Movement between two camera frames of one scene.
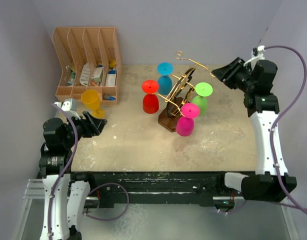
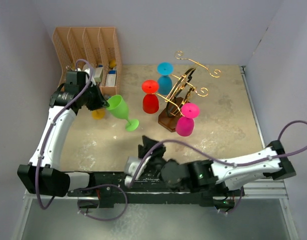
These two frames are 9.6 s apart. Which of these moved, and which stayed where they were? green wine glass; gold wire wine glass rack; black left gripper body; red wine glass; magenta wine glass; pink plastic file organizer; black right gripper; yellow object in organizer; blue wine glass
Moved: black left gripper body; green wine glass; black right gripper
Stayed: gold wire wine glass rack; blue wine glass; pink plastic file organizer; red wine glass; yellow object in organizer; magenta wine glass
